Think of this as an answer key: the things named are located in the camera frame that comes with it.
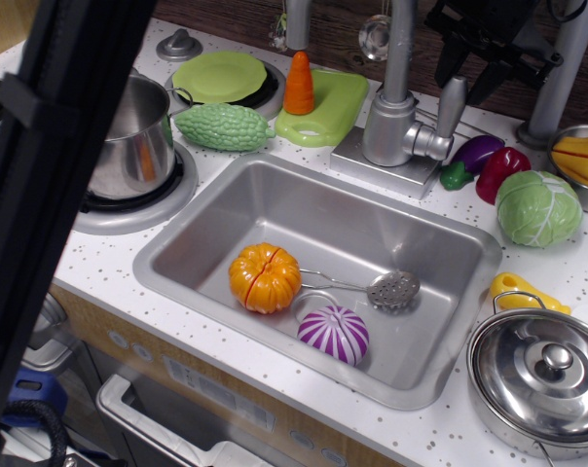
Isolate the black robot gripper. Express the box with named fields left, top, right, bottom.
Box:
left=424, top=1, right=564, bottom=105

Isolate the silver faucet lever handle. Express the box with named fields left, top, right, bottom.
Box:
left=436, top=75, right=468, bottom=138

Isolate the purple toy eggplant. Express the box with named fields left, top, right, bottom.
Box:
left=440, top=135, right=504, bottom=191

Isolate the hanging clear ladle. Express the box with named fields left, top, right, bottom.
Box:
left=358, top=1, right=391, bottom=62

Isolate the red toy bell pepper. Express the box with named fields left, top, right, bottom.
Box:
left=476, top=147, right=532, bottom=205

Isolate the silver toy faucet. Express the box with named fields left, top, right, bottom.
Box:
left=330, top=1, right=455, bottom=199

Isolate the green plastic cutting board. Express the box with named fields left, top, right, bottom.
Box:
left=275, top=69, right=369, bottom=148

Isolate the yellow toy fruit in bowl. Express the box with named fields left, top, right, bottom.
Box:
left=551, top=136, right=588, bottom=187

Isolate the green toy cabbage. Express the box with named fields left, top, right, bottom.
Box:
left=496, top=170, right=583, bottom=248

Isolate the orange toy carrot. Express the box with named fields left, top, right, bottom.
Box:
left=282, top=51, right=314, bottom=115

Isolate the steel bowl at right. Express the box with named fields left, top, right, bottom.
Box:
left=547, top=125, right=588, bottom=212

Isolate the back right stove burner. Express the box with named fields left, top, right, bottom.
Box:
left=168, top=60, right=284, bottom=120

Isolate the metal slotted skimmer spoon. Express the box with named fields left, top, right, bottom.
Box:
left=300, top=269, right=421, bottom=309

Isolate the green plastic plate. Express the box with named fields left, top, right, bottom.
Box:
left=172, top=51, right=268, bottom=103

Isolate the green bitter melon toy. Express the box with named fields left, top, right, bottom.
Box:
left=174, top=103, right=276, bottom=152

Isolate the grey stove knob top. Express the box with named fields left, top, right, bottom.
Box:
left=156, top=28, right=202, bottom=62

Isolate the silver sink basin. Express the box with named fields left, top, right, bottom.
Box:
left=133, top=155, right=502, bottom=410

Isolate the orange toy pumpkin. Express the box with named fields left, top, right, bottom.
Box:
left=228, top=242, right=302, bottom=314

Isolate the purple striped toy onion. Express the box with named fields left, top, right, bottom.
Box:
left=297, top=305, right=370, bottom=366

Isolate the steel pot with lid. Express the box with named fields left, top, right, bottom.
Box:
left=466, top=303, right=588, bottom=466

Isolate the steel pot on burner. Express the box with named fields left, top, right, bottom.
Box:
left=88, top=74, right=179, bottom=200

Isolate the front right stove burner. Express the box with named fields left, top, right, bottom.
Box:
left=73, top=142, right=198, bottom=235

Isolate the dark foreground pole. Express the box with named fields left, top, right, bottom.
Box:
left=0, top=1, right=155, bottom=454

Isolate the grey oven dial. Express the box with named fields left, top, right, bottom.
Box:
left=28, top=293, right=67, bottom=350

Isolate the blue clamp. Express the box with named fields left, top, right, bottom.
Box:
left=1, top=367, right=68, bottom=428

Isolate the grey support post right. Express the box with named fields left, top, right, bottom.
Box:
left=516, top=1, right=588, bottom=150

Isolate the grey support post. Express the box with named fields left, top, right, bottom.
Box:
left=285, top=0, right=312, bottom=51
left=516, top=1, right=588, bottom=150

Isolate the grey support post middle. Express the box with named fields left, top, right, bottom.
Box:
left=285, top=0, right=312, bottom=51

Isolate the oven door handle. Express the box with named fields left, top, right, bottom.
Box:
left=96, top=375, right=270, bottom=466

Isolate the black braided cable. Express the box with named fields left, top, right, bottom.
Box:
left=0, top=398, right=71, bottom=467

